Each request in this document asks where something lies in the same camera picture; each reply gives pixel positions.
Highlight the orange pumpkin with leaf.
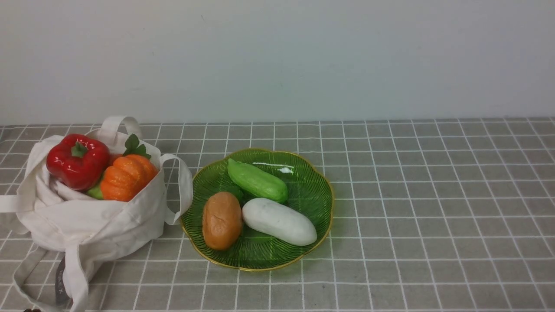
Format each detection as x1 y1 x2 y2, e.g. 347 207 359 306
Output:
98 134 159 202

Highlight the white radish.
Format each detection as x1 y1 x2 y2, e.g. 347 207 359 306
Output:
242 198 317 246

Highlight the green glass plate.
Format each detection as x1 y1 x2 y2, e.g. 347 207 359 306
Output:
181 148 335 271

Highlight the brown potato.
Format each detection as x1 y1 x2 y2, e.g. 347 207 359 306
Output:
202 192 243 250

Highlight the white canvas tote bag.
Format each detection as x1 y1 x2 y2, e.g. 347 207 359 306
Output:
1 136 193 312

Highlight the green cucumber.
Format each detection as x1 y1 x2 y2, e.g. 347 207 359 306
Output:
227 158 289 203

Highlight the green vegetable in bag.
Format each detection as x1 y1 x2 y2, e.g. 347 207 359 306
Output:
85 184 104 200

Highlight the red bell pepper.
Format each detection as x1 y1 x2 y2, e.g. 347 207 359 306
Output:
46 133 111 191

